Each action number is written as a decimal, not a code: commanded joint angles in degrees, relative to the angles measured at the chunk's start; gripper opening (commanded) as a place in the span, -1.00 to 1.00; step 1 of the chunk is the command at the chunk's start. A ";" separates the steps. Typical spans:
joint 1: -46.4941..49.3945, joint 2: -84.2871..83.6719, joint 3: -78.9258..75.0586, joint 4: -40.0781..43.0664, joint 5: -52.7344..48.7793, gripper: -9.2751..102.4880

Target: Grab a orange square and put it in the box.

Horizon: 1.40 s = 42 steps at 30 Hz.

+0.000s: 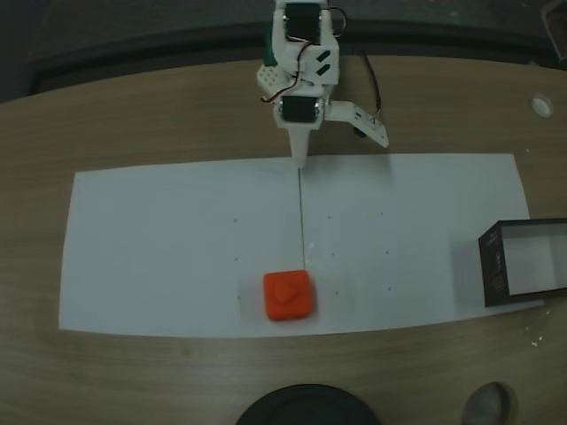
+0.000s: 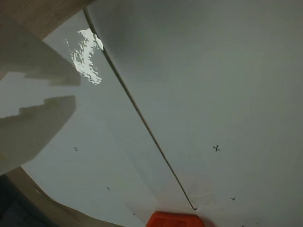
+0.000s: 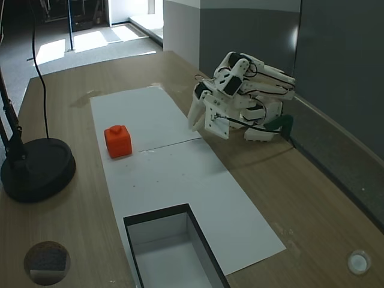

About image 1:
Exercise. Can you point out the brown open box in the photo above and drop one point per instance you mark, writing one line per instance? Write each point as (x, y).
(496, 265)

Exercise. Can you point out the orange square block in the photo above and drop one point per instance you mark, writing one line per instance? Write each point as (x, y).
(289, 295)

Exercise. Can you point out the small white round cap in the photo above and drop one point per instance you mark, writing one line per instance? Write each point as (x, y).
(541, 105)

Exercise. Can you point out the black round object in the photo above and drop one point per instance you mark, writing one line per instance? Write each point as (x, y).
(305, 407)

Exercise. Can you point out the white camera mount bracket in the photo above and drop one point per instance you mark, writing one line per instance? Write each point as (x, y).
(361, 118)

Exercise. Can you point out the grey frame object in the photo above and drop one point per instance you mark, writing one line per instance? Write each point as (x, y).
(559, 26)

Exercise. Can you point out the white paper sheet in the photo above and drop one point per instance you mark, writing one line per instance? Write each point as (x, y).
(168, 248)
(398, 212)

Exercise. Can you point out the green table clamp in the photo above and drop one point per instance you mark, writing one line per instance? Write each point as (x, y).
(269, 48)

